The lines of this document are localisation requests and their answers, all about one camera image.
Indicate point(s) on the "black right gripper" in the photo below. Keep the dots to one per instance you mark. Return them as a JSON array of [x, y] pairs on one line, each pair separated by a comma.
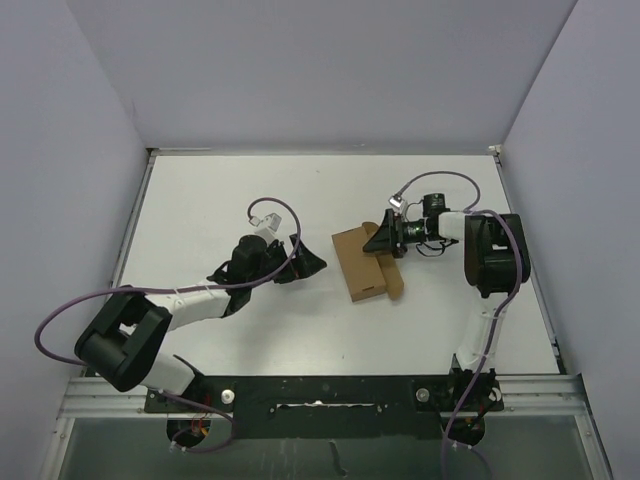
[[382, 241]]

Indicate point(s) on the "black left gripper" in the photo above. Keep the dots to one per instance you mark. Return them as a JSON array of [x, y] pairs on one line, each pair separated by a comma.
[[305, 263]]

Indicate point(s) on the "brown cardboard box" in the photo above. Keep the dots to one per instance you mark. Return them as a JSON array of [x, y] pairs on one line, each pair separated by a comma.
[[366, 275]]

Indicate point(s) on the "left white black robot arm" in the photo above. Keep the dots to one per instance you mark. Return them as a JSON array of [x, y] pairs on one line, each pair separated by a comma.
[[123, 341]]

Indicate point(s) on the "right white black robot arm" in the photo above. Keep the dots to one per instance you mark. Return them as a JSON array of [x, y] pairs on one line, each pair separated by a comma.
[[496, 263]]

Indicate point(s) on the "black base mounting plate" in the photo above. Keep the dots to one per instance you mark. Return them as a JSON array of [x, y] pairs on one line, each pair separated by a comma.
[[339, 407]]

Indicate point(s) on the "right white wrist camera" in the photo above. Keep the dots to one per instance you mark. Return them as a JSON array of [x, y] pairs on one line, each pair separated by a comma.
[[398, 203]]

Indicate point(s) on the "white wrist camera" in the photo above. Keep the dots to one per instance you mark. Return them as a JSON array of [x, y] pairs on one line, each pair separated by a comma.
[[266, 227], [398, 203]]

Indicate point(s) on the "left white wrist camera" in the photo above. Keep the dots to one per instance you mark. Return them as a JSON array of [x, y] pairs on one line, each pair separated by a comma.
[[266, 227]]

